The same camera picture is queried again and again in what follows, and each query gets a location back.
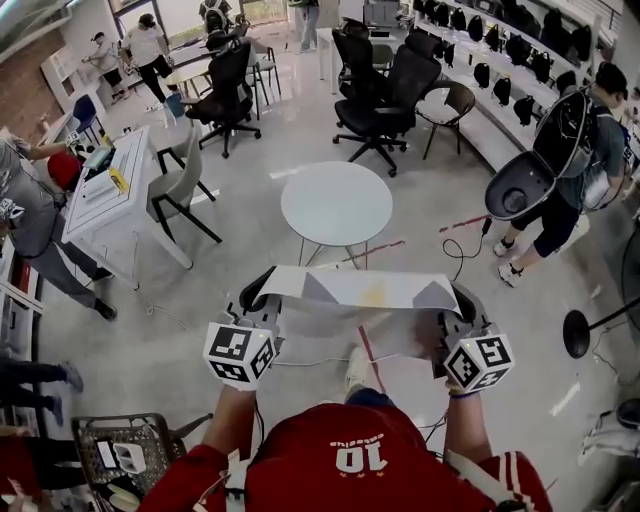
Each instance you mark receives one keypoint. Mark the beige chair with black legs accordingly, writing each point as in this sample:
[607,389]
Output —
[182,185]

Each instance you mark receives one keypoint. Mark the brown chair with thin legs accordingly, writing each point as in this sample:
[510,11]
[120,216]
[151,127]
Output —
[450,112]

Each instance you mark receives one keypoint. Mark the grey chair with black legs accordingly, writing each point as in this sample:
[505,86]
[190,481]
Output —
[265,62]

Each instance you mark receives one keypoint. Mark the white crumpled bag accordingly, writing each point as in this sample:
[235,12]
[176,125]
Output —
[607,437]

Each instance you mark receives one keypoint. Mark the white square side table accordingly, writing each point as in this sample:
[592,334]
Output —
[325,50]

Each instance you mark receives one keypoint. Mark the person's left forearm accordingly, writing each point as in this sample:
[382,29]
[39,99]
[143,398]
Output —
[230,420]

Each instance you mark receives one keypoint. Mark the black mesh cart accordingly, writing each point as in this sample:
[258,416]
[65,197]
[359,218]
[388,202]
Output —
[122,450]

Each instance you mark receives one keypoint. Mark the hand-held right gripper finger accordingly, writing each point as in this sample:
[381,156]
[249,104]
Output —
[472,307]
[444,325]

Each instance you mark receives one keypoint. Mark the person's white shoe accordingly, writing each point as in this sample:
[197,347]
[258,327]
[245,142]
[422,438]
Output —
[357,370]

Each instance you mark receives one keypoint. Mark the white rectangular desk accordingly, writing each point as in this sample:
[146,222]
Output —
[107,200]

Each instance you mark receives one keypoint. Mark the person's right forearm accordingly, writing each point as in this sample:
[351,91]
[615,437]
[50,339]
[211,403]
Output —
[467,425]

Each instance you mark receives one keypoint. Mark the blue bin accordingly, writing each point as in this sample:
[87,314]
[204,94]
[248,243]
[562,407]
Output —
[174,107]

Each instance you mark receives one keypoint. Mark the black floor stand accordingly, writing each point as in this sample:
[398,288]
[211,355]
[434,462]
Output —
[600,320]

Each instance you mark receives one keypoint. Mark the person's red jersey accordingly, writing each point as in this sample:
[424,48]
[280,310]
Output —
[360,465]

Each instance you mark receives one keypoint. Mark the open black hardshell backpack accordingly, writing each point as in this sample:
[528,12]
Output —
[542,160]

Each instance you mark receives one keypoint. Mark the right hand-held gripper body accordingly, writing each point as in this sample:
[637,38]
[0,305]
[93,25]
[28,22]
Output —
[479,362]

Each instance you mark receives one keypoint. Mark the white grey patterned tablecloth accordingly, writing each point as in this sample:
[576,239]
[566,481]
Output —
[360,290]

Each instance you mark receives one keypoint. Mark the person's blue shorts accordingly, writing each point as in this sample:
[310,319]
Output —
[367,397]

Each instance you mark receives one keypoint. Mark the blue chair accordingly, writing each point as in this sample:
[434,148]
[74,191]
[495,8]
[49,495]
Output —
[86,117]

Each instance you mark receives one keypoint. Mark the white curved shelf unit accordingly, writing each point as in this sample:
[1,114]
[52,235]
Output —
[492,115]

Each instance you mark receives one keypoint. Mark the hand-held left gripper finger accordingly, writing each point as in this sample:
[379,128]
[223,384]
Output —
[250,292]
[272,310]

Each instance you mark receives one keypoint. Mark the row of black backpacks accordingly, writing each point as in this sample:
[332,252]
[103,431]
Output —
[515,45]

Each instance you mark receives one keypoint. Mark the red cap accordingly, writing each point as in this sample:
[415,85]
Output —
[64,170]

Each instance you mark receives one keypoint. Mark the black mesh office chair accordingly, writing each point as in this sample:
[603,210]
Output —
[225,95]
[385,110]
[352,57]

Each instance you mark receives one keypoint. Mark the round wooden table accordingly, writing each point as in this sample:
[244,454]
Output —
[187,77]

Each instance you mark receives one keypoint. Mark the yellow packet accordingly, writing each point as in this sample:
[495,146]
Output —
[119,180]

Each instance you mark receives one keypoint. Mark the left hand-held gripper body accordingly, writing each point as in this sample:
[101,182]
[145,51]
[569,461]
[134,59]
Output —
[239,354]

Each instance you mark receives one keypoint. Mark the round white table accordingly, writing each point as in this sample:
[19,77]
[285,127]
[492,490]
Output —
[336,205]

